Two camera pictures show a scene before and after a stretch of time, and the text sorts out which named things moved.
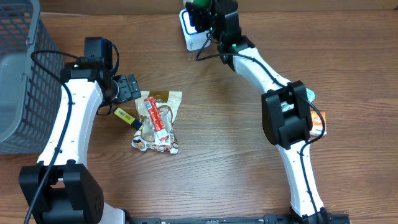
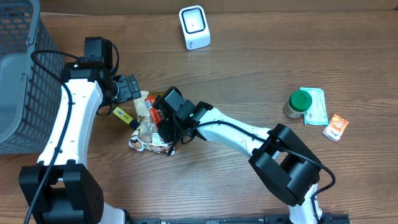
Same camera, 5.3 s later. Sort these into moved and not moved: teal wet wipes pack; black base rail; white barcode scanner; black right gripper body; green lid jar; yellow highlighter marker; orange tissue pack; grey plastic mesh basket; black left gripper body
Moved: green lid jar; orange tissue pack; teal wet wipes pack; black right gripper body
Not moved: black left gripper body; white barcode scanner; black base rail; yellow highlighter marker; grey plastic mesh basket
